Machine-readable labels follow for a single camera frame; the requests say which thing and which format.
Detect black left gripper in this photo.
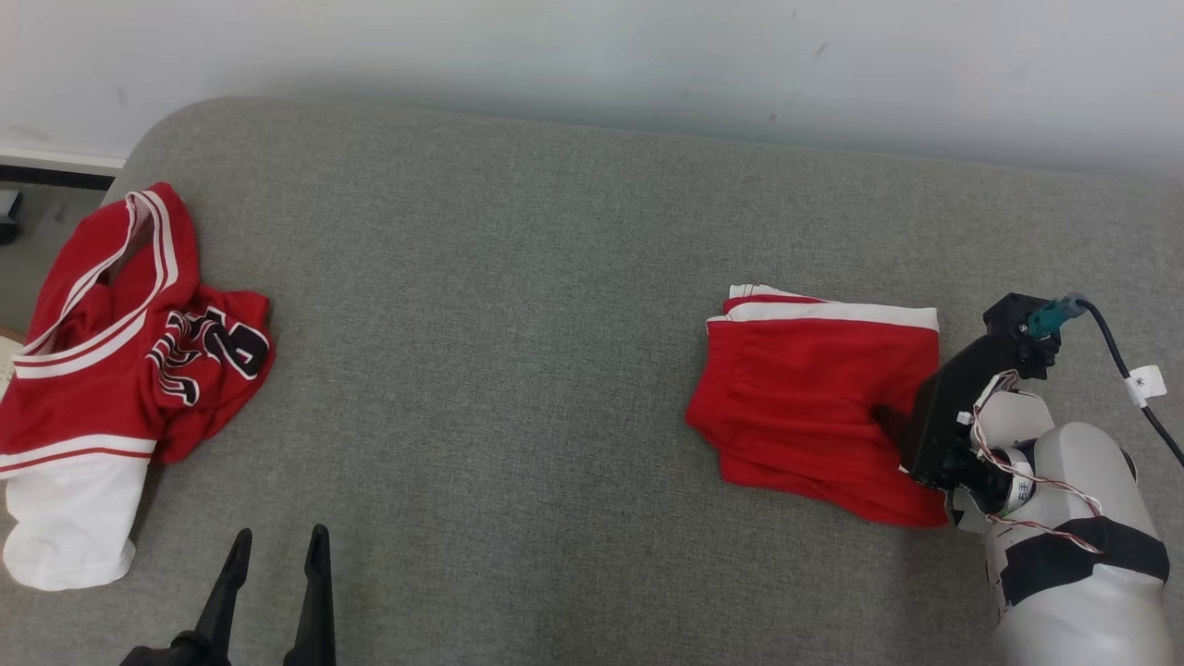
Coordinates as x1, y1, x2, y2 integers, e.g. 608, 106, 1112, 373
118, 524, 337, 666

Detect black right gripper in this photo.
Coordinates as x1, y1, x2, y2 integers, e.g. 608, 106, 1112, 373
899, 334, 1019, 492

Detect white and black baseboard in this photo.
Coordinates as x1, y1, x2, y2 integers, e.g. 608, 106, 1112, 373
0, 146, 128, 191

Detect white woven basket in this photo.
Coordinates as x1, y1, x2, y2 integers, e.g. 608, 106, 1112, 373
0, 326, 26, 394

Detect thin red and white wires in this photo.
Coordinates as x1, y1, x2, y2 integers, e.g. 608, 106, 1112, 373
957, 370, 1108, 556

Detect red shorts with white stripe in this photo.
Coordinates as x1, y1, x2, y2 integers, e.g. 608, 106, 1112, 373
684, 283, 951, 529

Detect red and white basketball jersey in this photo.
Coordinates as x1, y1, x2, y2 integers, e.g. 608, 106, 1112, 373
0, 181, 278, 592

